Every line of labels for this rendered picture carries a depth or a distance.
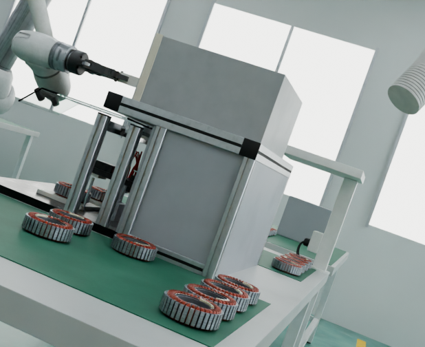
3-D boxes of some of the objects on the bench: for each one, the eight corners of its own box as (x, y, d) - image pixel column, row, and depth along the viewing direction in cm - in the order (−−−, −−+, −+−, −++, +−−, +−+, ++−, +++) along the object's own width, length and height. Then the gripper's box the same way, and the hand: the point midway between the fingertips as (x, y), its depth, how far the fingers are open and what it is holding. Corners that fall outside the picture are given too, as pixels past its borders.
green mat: (-231, 155, 130) (-231, 155, 130) (-41, 177, 189) (-41, 176, 189) (212, 348, 107) (212, 347, 107) (270, 304, 166) (270, 303, 166)
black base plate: (-32, 180, 191) (-29, 172, 191) (69, 191, 253) (71, 185, 253) (113, 239, 179) (117, 231, 179) (181, 235, 241) (183, 229, 241)
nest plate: (36, 192, 199) (37, 188, 199) (59, 194, 214) (60, 191, 214) (80, 209, 196) (81, 206, 196) (100, 211, 210) (102, 206, 210)
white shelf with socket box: (243, 247, 276) (280, 142, 276) (258, 244, 312) (291, 151, 311) (324, 279, 267) (364, 171, 267) (330, 272, 303) (365, 177, 303)
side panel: (114, 241, 177) (156, 125, 177) (119, 240, 180) (159, 127, 180) (211, 280, 170) (254, 160, 170) (214, 279, 173) (256, 161, 173)
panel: (115, 231, 178) (153, 124, 178) (183, 229, 242) (212, 151, 242) (118, 233, 178) (157, 126, 178) (186, 230, 242) (215, 152, 242)
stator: (80, 194, 224) (84, 184, 224) (94, 195, 235) (97, 185, 235) (110, 206, 221) (113, 195, 221) (122, 206, 232) (126, 196, 232)
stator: (102, 242, 166) (108, 228, 166) (141, 253, 172) (146, 239, 172) (120, 256, 157) (126, 241, 157) (160, 266, 163) (166, 251, 163)
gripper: (77, 76, 218) (142, 98, 212) (58, 67, 206) (127, 91, 200) (84, 54, 218) (150, 76, 212) (67, 44, 206) (136, 67, 200)
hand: (129, 80), depth 207 cm, fingers closed
